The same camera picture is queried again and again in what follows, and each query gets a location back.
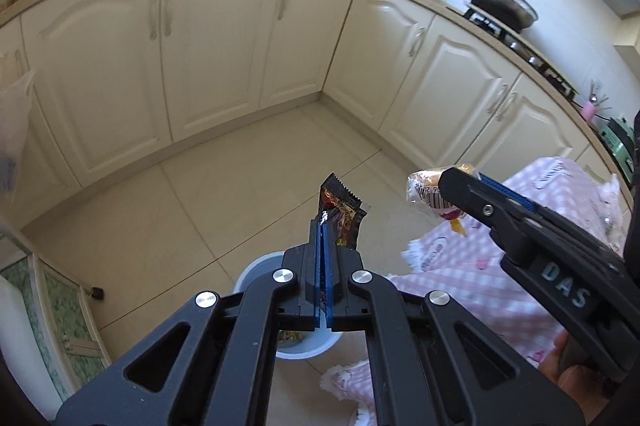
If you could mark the black glass gas hob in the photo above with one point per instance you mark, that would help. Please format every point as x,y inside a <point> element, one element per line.
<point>530,55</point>

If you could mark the blue plastic waste bin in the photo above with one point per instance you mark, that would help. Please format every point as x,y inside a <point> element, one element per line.
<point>260,268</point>

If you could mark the black door stopper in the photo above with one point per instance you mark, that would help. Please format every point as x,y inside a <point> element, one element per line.
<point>97,293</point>

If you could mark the person's right hand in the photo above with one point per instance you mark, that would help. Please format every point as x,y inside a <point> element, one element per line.
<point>560,371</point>

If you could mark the green electric cooker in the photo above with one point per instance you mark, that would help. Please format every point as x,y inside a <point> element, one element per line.
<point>617,140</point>

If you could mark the cream lower kitchen cabinets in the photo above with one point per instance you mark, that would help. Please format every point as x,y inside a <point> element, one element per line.
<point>225,35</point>

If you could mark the pink utensil holder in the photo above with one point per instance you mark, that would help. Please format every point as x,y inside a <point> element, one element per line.
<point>589,109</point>

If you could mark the pink checked cartoon tablecloth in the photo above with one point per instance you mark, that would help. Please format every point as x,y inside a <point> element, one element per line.
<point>450,271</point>

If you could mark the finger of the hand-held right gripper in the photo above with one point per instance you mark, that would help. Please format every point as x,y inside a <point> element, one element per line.
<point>480,206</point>
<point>505,193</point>

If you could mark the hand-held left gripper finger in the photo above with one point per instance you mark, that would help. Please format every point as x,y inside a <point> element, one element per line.
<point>319,263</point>
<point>329,273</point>

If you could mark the orange yellow bread packet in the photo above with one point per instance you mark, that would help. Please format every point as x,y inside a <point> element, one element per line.
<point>425,191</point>

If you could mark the white plastic bag red print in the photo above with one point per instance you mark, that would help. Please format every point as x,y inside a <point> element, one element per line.
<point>612,211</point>

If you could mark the green patterned glass door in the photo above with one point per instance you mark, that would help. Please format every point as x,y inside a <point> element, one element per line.
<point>60,306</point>

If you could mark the dark printed snack wrapper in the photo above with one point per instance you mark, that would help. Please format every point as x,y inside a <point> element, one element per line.
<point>342,216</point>

